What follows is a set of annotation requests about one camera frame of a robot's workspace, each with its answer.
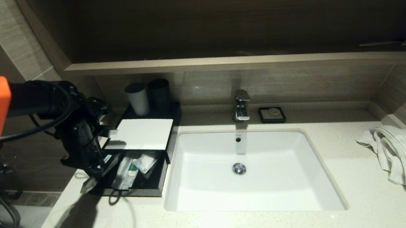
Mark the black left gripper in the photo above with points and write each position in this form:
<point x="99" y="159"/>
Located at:
<point x="82" y="145"/>

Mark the wooden wall shelf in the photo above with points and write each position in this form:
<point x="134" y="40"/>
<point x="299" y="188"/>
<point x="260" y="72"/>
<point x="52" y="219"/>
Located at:
<point x="220" y="63"/>

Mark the small clear cotton packet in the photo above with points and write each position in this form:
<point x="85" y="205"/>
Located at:
<point x="144" y="162"/>

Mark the black square soap dish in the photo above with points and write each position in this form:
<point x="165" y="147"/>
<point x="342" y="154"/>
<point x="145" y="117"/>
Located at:
<point x="261" y="119"/>

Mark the chrome faucet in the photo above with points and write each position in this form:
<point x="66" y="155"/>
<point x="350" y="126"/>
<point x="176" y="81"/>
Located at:
<point x="241" y="107"/>

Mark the chrome sink drain plug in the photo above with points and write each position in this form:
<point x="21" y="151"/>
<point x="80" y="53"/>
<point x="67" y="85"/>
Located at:
<point x="239" y="168"/>

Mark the round white soap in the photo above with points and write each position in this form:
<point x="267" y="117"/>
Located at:
<point x="273" y="114"/>

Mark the black plastic cup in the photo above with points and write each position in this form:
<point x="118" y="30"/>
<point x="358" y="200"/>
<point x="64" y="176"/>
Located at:
<point x="159" y="94"/>

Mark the grey plastic cup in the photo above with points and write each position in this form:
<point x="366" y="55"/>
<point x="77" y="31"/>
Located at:
<point x="138" y="99"/>

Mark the black sliding drawer tray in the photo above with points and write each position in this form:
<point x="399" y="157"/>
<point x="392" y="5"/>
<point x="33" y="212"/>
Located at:
<point x="150" y="185"/>

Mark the toothbrush with green mark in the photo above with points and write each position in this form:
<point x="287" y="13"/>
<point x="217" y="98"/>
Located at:
<point x="122" y="173"/>

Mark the white ceramic sink basin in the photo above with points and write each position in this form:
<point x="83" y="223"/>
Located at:
<point x="283" y="173"/>

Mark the black drawer amenity box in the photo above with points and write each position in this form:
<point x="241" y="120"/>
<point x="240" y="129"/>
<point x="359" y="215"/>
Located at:
<point x="174" y="123"/>

